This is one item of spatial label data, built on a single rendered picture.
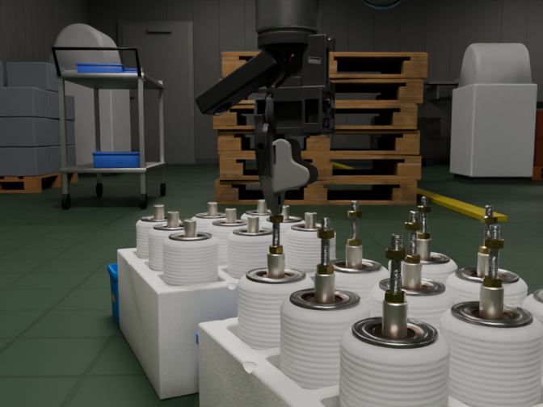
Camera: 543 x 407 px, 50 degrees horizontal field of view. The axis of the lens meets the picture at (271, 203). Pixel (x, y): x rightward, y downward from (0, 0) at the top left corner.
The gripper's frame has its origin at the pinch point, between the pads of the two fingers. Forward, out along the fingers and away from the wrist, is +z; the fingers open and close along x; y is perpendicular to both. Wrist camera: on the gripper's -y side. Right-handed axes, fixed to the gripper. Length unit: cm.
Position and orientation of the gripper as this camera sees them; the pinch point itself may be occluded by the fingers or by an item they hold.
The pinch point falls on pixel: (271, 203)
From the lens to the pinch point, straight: 71.8
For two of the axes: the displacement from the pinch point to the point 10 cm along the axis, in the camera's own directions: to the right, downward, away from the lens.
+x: 3.2, -1.1, 9.4
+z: 0.0, 9.9, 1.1
